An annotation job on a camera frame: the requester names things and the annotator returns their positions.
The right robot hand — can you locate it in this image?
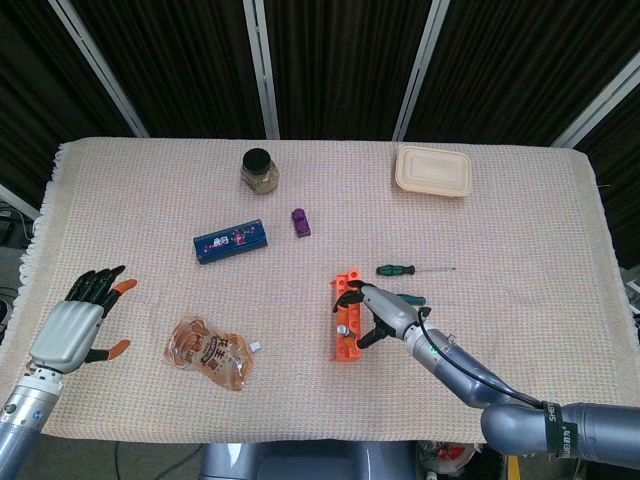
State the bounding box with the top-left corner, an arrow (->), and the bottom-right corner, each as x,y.
332,279 -> 432,350

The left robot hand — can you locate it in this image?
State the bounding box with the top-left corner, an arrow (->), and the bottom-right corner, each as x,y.
28,264 -> 138,375

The orange screwdriver holder rack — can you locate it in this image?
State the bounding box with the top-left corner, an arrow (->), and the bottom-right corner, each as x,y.
329,268 -> 365,363

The beige woven tablecloth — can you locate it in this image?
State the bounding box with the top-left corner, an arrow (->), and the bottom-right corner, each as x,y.
19,137 -> 639,446

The purple toy block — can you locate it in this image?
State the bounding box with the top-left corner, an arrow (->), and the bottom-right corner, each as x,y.
291,207 -> 314,238

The peanut butter spout pouch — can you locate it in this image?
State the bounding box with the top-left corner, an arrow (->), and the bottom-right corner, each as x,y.
163,313 -> 263,392

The beige lidded food container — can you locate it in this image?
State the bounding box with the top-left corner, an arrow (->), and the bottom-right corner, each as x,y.
393,144 -> 474,198

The red and white bag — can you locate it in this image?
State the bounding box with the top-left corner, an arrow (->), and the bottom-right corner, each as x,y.
417,439 -> 482,480

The blue floral print box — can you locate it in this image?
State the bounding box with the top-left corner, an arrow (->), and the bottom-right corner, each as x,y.
192,217 -> 269,266

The grey robot torso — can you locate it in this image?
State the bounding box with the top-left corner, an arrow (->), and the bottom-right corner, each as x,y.
199,442 -> 419,480

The glass jar with black lid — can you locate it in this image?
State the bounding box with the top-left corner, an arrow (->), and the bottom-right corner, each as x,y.
240,147 -> 281,195

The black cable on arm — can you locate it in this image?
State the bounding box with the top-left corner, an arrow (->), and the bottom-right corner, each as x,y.
417,308 -> 547,407

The white partition frame post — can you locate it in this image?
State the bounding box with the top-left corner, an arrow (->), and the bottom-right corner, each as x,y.
392,0 -> 451,142
0,182 -> 42,221
243,0 -> 280,140
552,64 -> 640,149
48,0 -> 150,139

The black velcro strap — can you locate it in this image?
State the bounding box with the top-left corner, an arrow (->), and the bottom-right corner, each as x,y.
542,399 -> 577,456

